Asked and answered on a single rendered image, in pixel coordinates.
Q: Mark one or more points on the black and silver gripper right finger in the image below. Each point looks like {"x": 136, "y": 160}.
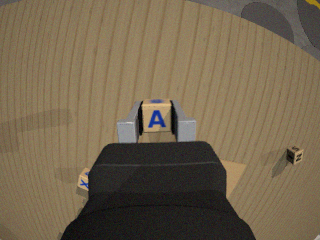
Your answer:
{"x": 186, "y": 126}

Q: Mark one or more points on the wooden letter block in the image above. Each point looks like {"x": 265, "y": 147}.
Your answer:
{"x": 83, "y": 179}
{"x": 294, "y": 154}
{"x": 156, "y": 115}

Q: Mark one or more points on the tan flat mat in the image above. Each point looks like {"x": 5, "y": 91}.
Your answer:
{"x": 234, "y": 171}

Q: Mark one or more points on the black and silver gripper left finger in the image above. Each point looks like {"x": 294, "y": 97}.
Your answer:
{"x": 131, "y": 128}

